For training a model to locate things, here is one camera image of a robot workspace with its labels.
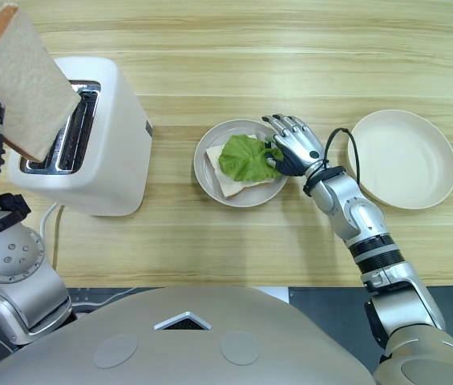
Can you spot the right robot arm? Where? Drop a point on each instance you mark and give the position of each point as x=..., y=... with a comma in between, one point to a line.
x=394, y=297

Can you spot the robot body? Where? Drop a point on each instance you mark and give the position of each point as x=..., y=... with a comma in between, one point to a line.
x=186, y=345

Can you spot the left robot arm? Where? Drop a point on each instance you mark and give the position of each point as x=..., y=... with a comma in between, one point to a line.
x=21, y=276

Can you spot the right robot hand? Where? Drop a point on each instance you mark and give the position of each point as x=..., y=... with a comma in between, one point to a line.
x=300, y=144

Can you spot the grey plate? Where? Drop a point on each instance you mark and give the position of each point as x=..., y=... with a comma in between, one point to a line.
x=250, y=196

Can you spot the cream toaster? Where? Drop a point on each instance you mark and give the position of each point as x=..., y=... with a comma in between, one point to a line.
x=110, y=152

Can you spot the bread slice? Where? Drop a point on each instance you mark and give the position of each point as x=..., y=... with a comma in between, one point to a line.
x=232, y=186
x=25, y=88

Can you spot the cream plate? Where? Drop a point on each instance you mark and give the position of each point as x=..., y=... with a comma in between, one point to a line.
x=402, y=160

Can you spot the green lettuce leaf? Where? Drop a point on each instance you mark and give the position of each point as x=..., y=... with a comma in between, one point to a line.
x=244, y=158

